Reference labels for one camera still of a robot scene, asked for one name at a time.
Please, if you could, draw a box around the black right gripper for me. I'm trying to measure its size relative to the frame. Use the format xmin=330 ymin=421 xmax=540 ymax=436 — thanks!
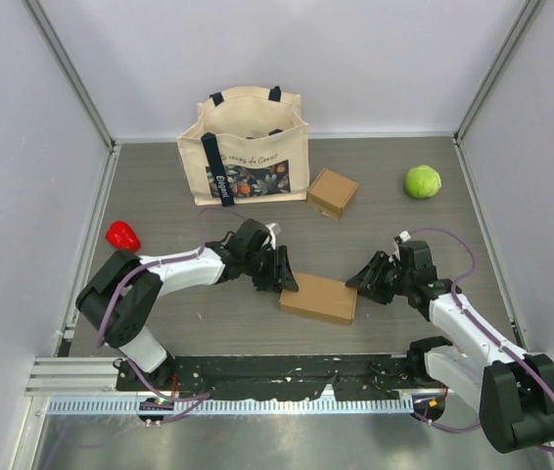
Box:
xmin=345 ymin=251 xmax=412 ymax=305

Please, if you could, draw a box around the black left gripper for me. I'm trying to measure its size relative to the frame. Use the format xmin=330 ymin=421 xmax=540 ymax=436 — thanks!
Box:
xmin=244 ymin=245 xmax=299 ymax=294

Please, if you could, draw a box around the spare brown cardboard box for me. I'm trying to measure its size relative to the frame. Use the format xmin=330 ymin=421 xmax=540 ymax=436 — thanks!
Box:
xmin=279 ymin=272 xmax=357 ymax=325

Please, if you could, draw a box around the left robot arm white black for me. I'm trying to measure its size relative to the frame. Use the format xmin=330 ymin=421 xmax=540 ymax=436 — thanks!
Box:
xmin=75 ymin=218 xmax=299 ymax=391

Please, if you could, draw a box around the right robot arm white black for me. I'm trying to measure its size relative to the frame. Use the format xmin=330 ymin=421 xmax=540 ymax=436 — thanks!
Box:
xmin=346 ymin=234 xmax=554 ymax=453

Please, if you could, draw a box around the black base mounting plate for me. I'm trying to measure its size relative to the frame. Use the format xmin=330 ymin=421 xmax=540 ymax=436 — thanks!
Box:
xmin=115 ymin=352 xmax=467 ymax=401

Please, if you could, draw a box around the green cabbage ball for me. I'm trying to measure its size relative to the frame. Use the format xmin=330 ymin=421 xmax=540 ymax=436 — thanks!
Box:
xmin=404 ymin=164 xmax=442 ymax=199

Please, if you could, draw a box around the beige canvas tote bag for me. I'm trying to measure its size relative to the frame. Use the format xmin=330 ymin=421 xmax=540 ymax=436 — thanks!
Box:
xmin=176 ymin=86 xmax=310 ymax=207

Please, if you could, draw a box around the red bell pepper toy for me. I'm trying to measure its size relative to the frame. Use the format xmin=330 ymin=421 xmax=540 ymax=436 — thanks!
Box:
xmin=105 ymin=220 xmax=141 ymax=253

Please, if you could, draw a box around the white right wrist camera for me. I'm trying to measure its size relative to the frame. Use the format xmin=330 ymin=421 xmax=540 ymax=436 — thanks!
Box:
xmin=393 ymin=230 xmax=411 ymax=259

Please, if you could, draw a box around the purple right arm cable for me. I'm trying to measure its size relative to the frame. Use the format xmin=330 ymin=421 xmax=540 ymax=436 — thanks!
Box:
xmin=406 ymin=227 xmax=554 ymax=451

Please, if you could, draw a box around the slotted cable duct strip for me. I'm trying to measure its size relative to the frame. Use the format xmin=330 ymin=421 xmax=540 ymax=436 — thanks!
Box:
xmin=46 ymin=395 xmax=414 ymax=416

